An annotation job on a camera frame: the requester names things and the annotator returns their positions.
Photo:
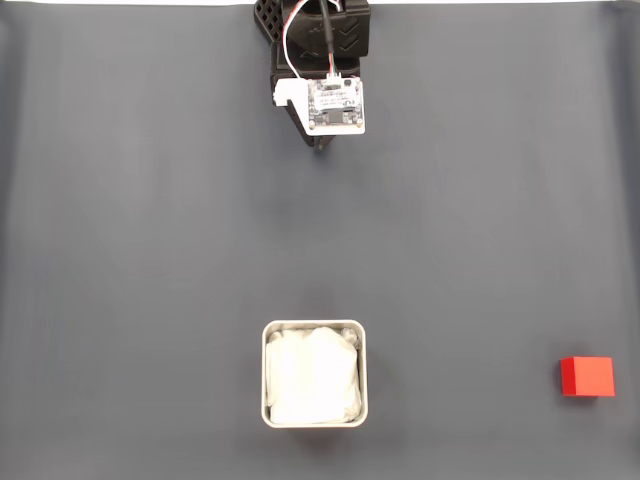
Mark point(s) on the red cube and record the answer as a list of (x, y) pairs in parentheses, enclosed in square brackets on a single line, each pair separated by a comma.
[(590, 376)]

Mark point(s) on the square metal box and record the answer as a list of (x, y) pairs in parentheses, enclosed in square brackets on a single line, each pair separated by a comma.
[(363, 380)]

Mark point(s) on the white tissue paper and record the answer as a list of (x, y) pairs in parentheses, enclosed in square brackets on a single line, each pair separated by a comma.
[(310, 375)]

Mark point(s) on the camera board on white mount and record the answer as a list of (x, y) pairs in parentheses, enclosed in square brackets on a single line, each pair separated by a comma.
[(335, 105)]

